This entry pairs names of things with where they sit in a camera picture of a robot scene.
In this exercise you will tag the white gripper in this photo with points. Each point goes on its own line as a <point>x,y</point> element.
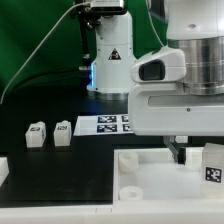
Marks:
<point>163,110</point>

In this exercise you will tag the white square tabletop part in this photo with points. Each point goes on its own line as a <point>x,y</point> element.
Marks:
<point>152,174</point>

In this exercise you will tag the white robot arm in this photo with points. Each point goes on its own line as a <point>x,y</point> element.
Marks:
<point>194,26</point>

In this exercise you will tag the white front obstacle bar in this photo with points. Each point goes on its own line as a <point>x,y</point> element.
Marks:
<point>190,212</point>

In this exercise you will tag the white sheet with tags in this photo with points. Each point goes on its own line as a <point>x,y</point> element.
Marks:
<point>102,125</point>

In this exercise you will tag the white obstacle left piece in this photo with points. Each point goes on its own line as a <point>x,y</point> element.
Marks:
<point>4,169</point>

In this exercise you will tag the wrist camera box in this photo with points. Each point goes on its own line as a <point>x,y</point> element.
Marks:
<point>163,65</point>

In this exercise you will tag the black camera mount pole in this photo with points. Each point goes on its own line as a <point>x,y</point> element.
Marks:
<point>85,18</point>

